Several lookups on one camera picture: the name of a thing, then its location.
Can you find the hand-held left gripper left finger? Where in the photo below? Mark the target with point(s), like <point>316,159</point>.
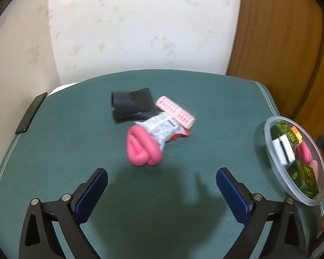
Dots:
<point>90,195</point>

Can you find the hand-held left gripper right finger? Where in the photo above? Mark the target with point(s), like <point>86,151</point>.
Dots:
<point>233,195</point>

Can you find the yellow toy brick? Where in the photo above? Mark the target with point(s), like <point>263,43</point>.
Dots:
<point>297,134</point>

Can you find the large green tin box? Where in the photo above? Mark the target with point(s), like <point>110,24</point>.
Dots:
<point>305,178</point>

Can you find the white plastic box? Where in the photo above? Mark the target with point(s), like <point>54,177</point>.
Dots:
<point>284,149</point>

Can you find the small green box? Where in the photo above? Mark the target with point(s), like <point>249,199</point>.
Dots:
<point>283,132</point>

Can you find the clear plastic bowl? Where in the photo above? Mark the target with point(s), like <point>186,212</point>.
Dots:
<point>275,164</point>

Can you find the green table mat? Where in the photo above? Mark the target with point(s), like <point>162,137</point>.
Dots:
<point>70,140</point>

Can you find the white printed packet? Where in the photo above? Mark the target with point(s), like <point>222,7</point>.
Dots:
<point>163,129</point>

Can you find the black fabric pouch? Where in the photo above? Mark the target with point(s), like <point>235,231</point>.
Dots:
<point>131,105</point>

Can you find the pink dotted block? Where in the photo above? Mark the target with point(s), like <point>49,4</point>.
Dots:
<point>175,112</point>

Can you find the black smartphone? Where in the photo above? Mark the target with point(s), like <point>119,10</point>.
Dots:
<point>31,112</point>

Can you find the wooden door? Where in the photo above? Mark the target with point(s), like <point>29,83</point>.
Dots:
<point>280,32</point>

